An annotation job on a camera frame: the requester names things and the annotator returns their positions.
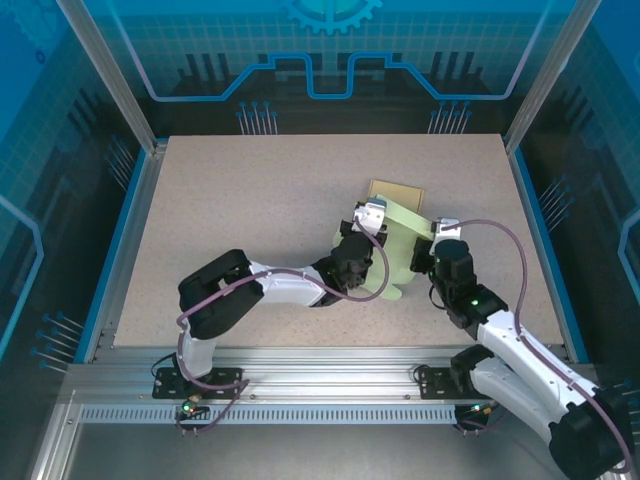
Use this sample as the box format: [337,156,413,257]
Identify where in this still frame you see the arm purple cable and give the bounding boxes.
[174,219,392,436]
[439,219,632,476]

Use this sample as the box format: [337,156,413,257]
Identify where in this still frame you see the left aluminium side rail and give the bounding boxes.
[82,142,169,364]

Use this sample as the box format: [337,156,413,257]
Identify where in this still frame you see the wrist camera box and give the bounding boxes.
[429,216,461,245]
[351,197,389,234]

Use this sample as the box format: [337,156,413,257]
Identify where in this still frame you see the blue side panel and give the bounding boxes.
[74,149,151,364]
[509,149,590,364]

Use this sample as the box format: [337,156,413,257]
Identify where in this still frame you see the steel bottom tray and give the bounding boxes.
[29,399,631,480]

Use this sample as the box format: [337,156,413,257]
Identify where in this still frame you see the aluminium mounting beam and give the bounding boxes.
[59,346,599,404]

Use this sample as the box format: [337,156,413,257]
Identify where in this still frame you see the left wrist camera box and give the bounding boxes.
[351,197,389,234]

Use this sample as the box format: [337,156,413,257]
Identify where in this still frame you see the slotted grey cable duct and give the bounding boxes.
[79,405,460,426]

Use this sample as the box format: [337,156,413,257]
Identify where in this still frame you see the left aluminium frame post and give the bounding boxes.
[56,0,169,154]

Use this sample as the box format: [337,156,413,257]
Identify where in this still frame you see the right aluminium frame post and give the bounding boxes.
[502,0,604,154]

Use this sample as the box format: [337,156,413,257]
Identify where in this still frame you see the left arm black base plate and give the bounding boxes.
[152,367,245,400]

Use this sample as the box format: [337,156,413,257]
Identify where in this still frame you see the left arm thin black wire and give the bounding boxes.
[149,352,179,386]

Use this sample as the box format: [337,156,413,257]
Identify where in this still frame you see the left blue side panel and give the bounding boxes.
[74,149,151,364]

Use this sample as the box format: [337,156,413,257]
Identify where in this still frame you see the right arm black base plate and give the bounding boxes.
[418,366,511,400]

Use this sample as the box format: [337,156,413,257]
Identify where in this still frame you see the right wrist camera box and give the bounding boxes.
[429,216,461,245]

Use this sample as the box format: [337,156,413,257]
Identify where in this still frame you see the right blue side panel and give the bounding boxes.
[509,149,590,364]

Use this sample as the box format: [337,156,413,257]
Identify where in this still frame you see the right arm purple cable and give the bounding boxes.
[439,219,632,476]

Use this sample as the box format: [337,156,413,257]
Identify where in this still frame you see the green paper box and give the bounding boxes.
[332,192,437,303]

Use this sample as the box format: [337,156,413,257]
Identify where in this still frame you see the aluminium frame post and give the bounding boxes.
[56,0,169,154]
[502,0,604,154]

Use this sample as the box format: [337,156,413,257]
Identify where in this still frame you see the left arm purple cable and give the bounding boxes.
[174,219,392,436]

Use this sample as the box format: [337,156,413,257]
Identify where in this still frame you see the yellow paper box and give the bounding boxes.
[366,179,426,214]

